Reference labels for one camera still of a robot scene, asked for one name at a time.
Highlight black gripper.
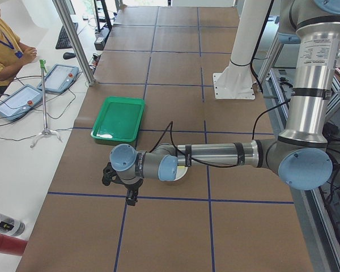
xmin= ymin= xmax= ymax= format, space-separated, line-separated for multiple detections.
xmin=121 ymin=178 xmax=143 ymax=206

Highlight white round plate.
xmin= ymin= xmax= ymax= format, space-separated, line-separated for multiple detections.
xmin=175 ymin=166 xmax=188 ymax=181

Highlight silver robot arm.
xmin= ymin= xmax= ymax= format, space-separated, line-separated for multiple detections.
xmin=102 ymin=1 xmax=340 ymax=206

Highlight green plastic tray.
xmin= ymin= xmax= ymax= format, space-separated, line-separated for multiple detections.
xmin=91 ymin=96 xmax=145 ymax=142

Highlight far blue teach pendant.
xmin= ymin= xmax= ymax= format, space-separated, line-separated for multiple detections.
xmin=44 ymin=64 xmax=79 ymax=94

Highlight blue teach pendant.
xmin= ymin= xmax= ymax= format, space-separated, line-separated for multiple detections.
xmin=0 ymin=84 xmax=43 ymax=121
xmin=44 ymin=64 xmax=79 ymax=94

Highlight red cylinder bottle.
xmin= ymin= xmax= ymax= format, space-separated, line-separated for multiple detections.
xmin=0 ymin=233 xmax=27 ymax=256

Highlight near blue teach pendant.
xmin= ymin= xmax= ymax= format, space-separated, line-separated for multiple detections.
xmin=0 ymin=84 xmax=43 ymax=121

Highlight black computer mouse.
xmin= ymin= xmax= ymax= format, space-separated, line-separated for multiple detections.
xmin=62 ymin=52 xmax=76 ymax=60

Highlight black keyboard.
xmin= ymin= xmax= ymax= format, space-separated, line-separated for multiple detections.
xmin=55 ymin=26 xmax=72 ymax=49

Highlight person in yellow shirt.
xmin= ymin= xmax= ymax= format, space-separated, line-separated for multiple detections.
xmin=0 ymin=9 xmax=37 ymax=94

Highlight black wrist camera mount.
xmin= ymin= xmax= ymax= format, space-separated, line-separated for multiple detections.
xmin=102 ymin=162 xmax=121 ymax=186

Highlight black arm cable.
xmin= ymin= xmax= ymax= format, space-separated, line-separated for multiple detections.
xmin=147 ymin=97 xmax=294 ymax=168

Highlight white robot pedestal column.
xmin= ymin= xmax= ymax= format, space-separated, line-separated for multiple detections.
xmin=213 ymin=0 xmax=273 ymax=100

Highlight aluminium frame post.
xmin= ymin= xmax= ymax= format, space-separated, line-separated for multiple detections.
xmin=52 ymin=0 xmax=95 ymax=86

